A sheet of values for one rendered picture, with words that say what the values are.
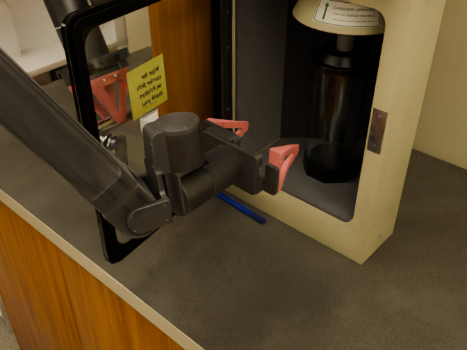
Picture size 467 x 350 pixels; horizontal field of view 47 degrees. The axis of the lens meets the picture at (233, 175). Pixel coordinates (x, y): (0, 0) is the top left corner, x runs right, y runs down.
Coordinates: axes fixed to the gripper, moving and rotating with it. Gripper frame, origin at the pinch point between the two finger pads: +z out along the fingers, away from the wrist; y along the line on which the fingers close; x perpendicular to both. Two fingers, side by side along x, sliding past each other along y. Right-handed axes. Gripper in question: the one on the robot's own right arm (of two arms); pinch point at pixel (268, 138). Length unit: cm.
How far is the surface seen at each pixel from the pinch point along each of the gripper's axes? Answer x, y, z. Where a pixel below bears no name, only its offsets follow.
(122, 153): -1.2, 11.2, -18.6
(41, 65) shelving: 26, 102, 20
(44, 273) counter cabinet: 49, 48, -18
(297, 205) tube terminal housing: 17.6, -1.0, 8.5
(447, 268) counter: 22.6, -26.3, 17.6
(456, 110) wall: 12, -11, 51
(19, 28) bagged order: 19, 115, 22
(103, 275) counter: 25.2, 17.2, -21.4
